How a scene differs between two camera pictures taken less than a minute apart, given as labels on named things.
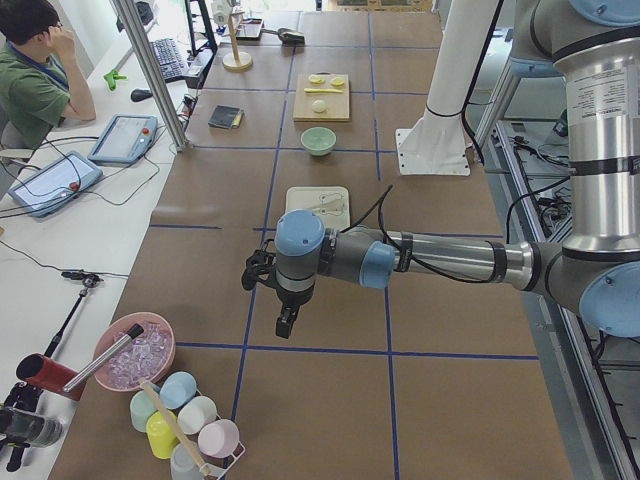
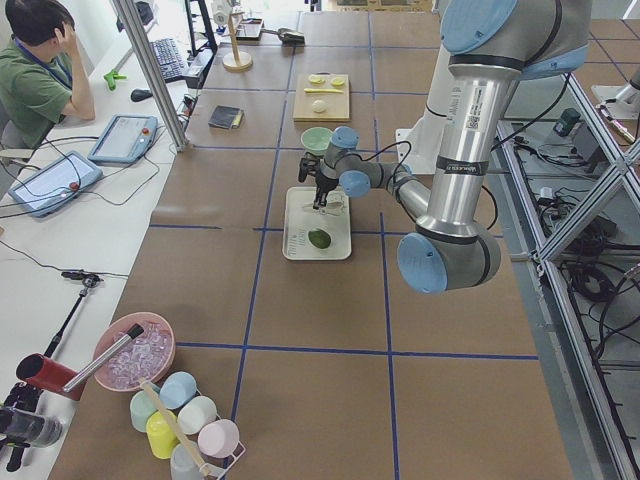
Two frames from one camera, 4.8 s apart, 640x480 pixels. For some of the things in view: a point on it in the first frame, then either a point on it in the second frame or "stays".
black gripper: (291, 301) → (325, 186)
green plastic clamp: (111, 78) stays
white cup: (195, 413) stays
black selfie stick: (87, 280) stays
